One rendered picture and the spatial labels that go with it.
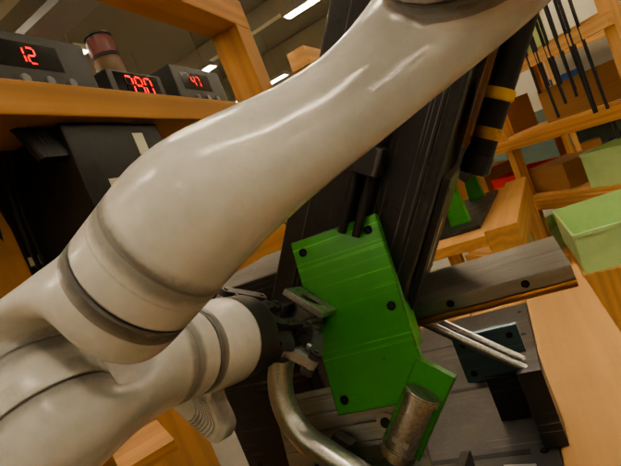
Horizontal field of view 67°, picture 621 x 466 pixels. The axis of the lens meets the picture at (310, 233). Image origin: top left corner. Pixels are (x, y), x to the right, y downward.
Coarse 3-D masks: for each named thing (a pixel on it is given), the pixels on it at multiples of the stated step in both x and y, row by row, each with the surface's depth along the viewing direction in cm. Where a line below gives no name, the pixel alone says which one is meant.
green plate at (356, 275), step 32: (352, 224) 54; (320, 256) 56; (352, 256) 54; (384, 256) 53; (320, 288) 56; (352, 288) 54; (384, 288) 52; (352, 320) 54; (384, 320) 52; (416, 320) 59; (352, 352) 54; (384, 352) 52; (416, 352) 51; (352, 384) 54; (384, 384) 52
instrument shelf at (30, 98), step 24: (0, 96) 45; (24, 96) 48; (48, 96) 50; (72, 96) 53; (96, 96) 57; (120, 96) 60; (144, 96) 65; (168, 96) 70; (0, 120) 46; (24, 120) 48; (48, 120) 51; (72, 120) 54; (96, 120) 57; (120, 120) 60; (144, 120) 64; (168, 120) 69; (192, 120) 74; (0, 144) 52
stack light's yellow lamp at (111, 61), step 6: (108, 54) 84; (114, 54) 84; (96, 60) 84; (102, 60) 83; (108, 60) 83; (114, 60) 84; (120, 60) 85; (96, 66) 84; (102, 66) 83; (108, 66) 83; (114, 66) 84; (120, 66) 85
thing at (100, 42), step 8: (96, 32) 83; (104, 32) 84; (88, 40) 83; (96, 40) 83; (104, 40) 84; (112, 40) 85; (88, 48) 84; (96, 48) 83; (104, 48) 83; (112, 48) 84; (96, 56) 83
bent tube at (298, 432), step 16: (288, 288) 54; (304, 288) 57; (304, 304) 52; (320, 304) 53; (304, 320) 53; (272, 368) 54; (288, 368) 54; (272, 384) 54; (288, 384) 54; (272, 400) 54; (288, 400) 54; (288, 416) 53; (304, 416) 55; (288, 432) 53; (304, 432) 53; (320, 432) 54; (304, 448) 52; (320, 448) 51; (336, 448) 51; (320, 464) 51; (336, 464) 50; (352, 464) 50; (368, 464) 51
